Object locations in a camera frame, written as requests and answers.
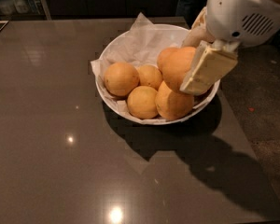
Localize white plastic jug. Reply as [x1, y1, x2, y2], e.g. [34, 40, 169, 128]
[0, 0, 16, 16]
[14, 0, 30, 14]

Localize white bowl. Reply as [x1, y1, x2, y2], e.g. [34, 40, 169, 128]
[95, 23, 222, 126]

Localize small hidden middle orange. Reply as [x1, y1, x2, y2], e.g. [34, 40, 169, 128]
[137, 64, 163, 90]

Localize white paper liner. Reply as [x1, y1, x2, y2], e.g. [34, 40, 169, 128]
[90, 12, 190, 125]

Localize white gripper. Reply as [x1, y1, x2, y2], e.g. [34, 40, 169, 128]
[180, 0, 280, 96]

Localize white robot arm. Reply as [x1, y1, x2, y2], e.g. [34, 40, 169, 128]
[180, 0, 280, 95]

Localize shelf post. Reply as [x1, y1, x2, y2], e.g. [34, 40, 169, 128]
[40, 0, 51, 21]

